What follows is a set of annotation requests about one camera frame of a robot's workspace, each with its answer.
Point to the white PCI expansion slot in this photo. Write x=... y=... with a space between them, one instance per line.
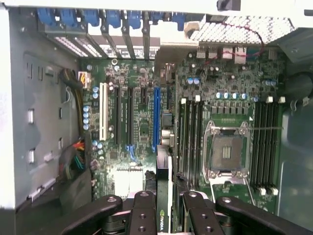
x=103 y=112

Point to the white power connector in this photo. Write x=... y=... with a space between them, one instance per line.
x=84 y=79

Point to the silver rear port block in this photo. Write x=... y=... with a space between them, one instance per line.
x=201 y=52
x=240 y=54
x=212 y=52
x=227 y=52

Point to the black RAM slot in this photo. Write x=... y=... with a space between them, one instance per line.
x=195 y=142
x=189 y=142
x=265 y=147
x=259 y=147
x=183 y=142
x=201 y=142
x=277 y=147
x=271 y=147

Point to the blue card retention clip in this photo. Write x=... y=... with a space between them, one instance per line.
x=46 y=17
x=91 y=17
x=68 y=18
x=134 y=19
x=178 y=22
x=113 y=18
x=159 y=17

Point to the long blue expansion slot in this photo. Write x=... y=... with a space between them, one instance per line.
x=156 y=117

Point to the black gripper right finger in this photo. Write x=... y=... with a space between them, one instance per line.
x=200 y=218

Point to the short black expansion slot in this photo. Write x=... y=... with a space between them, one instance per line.
x=143 y=95

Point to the green Dell motherboard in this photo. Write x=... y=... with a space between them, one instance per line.
x=144 y=122

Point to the thin metal locking lever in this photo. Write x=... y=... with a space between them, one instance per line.
x=266 y=128

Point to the grey open PC case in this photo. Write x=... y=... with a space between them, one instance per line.
x=39 y=122

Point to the perforated metal slot cover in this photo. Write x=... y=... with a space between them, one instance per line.
x=89 y=47
x=67 y=45

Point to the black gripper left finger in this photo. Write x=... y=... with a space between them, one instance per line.
x=144 y=215

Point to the blue serial port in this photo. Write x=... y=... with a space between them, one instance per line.
x=253 y=53

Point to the silver chipset heatsink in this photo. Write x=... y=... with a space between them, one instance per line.
x=128 y=182

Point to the CPU socket with metal frame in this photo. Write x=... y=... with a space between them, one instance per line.
x=227 y=151

